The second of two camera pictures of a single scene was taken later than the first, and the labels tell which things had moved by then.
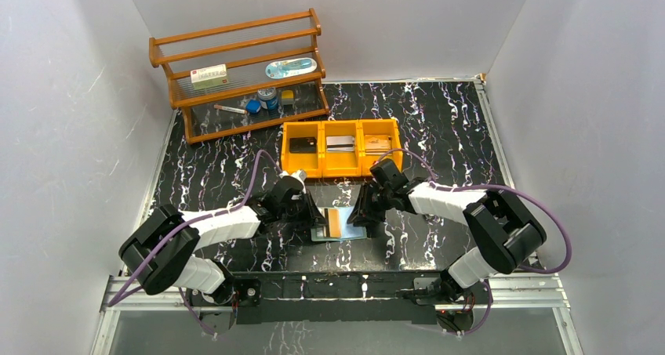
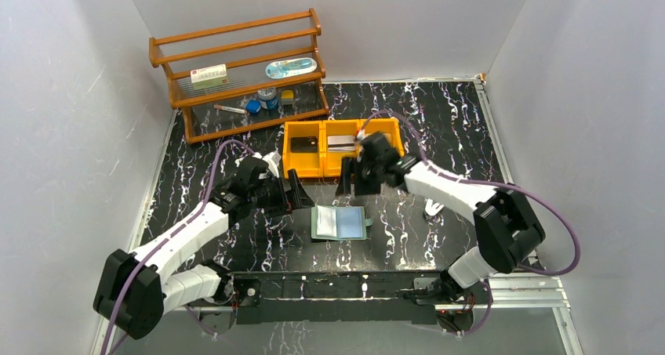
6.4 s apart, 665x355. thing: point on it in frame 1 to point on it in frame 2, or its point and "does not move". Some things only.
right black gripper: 361,204 to 347,168
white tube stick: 230,109 does not move
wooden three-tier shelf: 241,74 does not move
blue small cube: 253,106 does not move
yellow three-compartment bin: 339,148 does not move
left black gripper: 305,213 to 283,197
